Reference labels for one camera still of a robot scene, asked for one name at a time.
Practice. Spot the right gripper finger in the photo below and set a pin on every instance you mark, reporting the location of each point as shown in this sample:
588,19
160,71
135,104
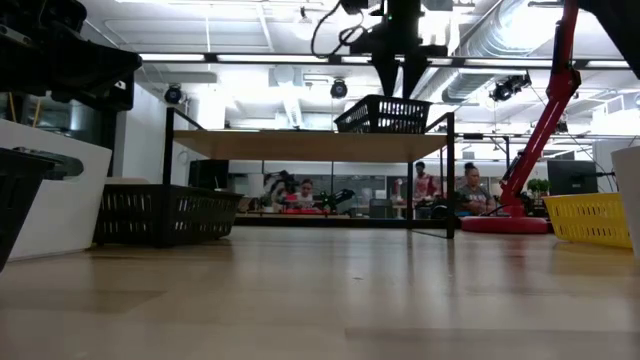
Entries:
414,70
388,70

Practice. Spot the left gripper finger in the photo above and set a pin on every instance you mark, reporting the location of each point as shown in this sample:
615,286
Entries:
60,62
107,95

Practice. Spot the yellow plastic slotted basket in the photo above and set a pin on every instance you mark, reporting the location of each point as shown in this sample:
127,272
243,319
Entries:
585,220

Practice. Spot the black background robot arm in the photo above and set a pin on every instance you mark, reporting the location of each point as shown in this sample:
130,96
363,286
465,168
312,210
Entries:
340,196

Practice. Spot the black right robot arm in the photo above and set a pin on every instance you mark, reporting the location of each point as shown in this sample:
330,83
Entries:
620,25

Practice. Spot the black round spotlight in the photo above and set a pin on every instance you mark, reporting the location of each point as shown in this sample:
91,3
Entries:
173,95
338,90

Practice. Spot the person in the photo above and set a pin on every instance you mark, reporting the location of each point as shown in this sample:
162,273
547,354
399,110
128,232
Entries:
305,192
425,185
472,192

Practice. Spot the black computer monitor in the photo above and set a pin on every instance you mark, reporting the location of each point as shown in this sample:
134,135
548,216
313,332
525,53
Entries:
572,176
209,174

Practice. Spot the green potted plant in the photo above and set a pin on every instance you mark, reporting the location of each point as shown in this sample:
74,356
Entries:
539,186

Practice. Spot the red desk lamp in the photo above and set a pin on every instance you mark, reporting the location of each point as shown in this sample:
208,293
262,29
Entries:
505,225

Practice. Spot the white cabinet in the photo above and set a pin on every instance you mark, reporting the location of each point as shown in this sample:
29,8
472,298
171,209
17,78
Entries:
602,150

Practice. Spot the black ceiling camera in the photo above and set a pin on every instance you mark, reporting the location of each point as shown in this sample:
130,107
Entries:
502,91

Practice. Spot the wooden shelf black metal frame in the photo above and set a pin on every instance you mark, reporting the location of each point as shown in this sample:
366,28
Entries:
310,146

